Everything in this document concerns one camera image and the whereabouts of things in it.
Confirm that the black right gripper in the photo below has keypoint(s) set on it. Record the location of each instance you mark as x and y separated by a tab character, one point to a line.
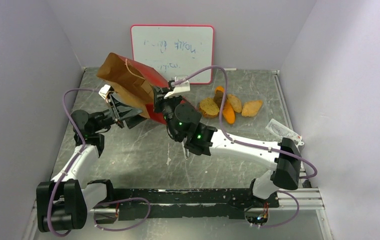
158	95

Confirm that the red paper bag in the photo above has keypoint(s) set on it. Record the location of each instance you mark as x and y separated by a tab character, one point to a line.
133	81

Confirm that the dark brown fake bread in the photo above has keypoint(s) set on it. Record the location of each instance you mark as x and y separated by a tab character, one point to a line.
218	98

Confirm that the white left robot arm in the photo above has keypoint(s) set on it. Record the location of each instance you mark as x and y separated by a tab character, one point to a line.
62	204

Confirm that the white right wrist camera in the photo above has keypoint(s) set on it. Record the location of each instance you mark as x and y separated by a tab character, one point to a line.
178	85

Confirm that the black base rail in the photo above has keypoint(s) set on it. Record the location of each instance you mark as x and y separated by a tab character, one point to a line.
137	203

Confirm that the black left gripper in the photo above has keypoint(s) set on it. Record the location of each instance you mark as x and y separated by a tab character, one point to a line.
120	113

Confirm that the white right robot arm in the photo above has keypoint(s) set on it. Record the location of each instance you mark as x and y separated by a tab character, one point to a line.
282	159

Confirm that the orange fake bread slice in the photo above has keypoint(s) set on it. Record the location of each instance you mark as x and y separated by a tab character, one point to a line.
251	108

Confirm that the pink framed whiteboard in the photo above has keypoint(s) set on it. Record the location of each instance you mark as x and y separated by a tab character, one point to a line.
173	50

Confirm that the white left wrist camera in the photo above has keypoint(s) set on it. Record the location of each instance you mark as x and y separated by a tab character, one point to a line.
105	91

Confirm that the white printed card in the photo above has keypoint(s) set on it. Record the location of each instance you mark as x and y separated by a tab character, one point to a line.
281	131

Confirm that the orange fake bread piece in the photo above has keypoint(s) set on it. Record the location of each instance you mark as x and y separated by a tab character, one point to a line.
209	108

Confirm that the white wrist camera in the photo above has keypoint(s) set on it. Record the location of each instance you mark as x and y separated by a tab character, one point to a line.
105	91
178	85

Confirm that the orange fake baguette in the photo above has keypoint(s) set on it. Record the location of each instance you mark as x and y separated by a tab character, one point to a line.
228	112

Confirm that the tan fake bread roll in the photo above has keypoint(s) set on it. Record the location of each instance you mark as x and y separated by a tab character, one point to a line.
235	103

